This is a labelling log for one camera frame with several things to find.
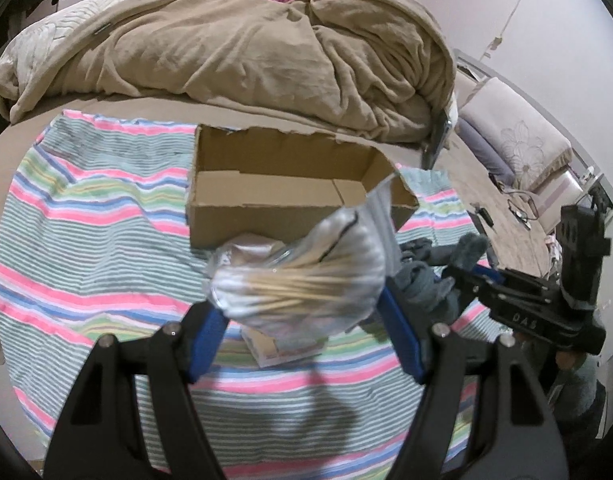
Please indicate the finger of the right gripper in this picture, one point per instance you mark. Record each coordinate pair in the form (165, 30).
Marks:
(466, 269)

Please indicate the grey knit socks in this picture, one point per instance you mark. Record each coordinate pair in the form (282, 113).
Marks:
(422, 288)

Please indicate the bag of cotton swabs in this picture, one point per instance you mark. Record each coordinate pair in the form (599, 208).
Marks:
(319, 286)

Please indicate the cartoon tissue pack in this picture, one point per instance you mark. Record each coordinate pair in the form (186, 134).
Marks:
(269, 351)

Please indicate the black small charger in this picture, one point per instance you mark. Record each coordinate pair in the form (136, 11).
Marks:
(483, 213)

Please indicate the metal bed headboard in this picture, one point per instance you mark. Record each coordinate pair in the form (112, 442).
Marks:
(583, 160)

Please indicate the grey pillow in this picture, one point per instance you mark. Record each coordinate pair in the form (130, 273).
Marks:
(485, 153)

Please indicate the white embroidered pillow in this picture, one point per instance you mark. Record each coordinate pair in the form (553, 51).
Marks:
(532, 147)

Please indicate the striped colourful cloth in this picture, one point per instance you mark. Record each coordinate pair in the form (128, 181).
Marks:
(94, 240)

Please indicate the clear bag of small items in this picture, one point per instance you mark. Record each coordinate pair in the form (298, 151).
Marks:
(244, 249)

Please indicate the beige fleece blanket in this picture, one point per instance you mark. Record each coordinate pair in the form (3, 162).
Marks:
(375, 68)

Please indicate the brown cardboard box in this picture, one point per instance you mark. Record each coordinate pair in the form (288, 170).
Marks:
(281, 184)

